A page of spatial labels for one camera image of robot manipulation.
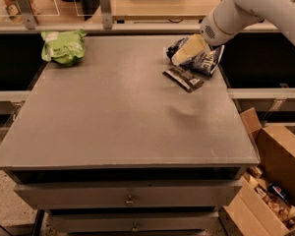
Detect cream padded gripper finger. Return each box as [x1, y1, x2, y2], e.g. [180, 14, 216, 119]
[171, 33, 207, 66]

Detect black rxbar chocolate bar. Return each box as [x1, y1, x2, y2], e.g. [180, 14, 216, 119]
[163, 66, 205, 93]

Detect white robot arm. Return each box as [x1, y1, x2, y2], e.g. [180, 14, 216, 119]
[171, 0, 295, 66]

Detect blue chip bag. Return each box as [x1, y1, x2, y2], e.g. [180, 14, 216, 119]
[166, 40, 224, 77]

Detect green chip bag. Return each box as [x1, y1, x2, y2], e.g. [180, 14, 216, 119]
[41, 29, 87, 67]

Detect upper grey drawer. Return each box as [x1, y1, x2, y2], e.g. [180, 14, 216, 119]
[15, 180, 242, 210]

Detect grey drawer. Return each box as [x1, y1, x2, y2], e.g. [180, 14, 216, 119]
[15, 180, 242, 210]
[47, 212, 218, 233]

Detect open cardboard box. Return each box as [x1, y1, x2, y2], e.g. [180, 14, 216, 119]
[225, 108, 295, 236]

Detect snack packets in box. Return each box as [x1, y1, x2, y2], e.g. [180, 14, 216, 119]
[248, 166, 295, 229]

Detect lower grey drawer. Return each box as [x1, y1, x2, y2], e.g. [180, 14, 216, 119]
[47, 212, 218, 233]

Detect middle metal bracket post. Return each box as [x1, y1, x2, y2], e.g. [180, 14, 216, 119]
[99, 0, 113, 30]

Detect left metal bracket post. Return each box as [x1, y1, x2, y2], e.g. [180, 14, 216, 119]
[16, 0, 37, 30]

